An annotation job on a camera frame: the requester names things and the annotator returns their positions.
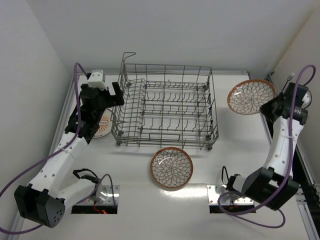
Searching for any floral plate brown rim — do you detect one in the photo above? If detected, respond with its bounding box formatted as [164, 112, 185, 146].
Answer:
[150, 147, 194, 190]
[227, 79, 276, 115]

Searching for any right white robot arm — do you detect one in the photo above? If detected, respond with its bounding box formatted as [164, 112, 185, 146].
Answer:
[226, 83, 309, 211]

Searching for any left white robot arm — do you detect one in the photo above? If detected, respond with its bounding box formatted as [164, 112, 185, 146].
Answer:
[14, 82, 125, 228]

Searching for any white plate orange sunburst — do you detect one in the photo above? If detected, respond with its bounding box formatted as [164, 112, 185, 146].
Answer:
[93, 108, 113, 139]

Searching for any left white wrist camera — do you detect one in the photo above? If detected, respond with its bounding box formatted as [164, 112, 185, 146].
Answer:
[87, 69, 107, 90]

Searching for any black wall cable white plug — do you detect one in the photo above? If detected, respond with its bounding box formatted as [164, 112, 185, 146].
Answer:
[281, 72, 295, 94]

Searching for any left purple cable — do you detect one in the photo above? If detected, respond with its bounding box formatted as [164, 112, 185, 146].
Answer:
[0, 62, 116, 235]

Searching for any grey wire dish rack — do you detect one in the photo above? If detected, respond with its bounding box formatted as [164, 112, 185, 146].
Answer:
[111, 52, 219, 150]

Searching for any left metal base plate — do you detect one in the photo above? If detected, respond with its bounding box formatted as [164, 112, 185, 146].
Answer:
[75, 185, 120, 208]

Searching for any metal base plate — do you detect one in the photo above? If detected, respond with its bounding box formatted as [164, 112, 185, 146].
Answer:
[206, 184, 255, 207]
[75, 185, 120, 208]

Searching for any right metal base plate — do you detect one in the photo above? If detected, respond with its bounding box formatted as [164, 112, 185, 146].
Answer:
[206, 184, 255, 207]

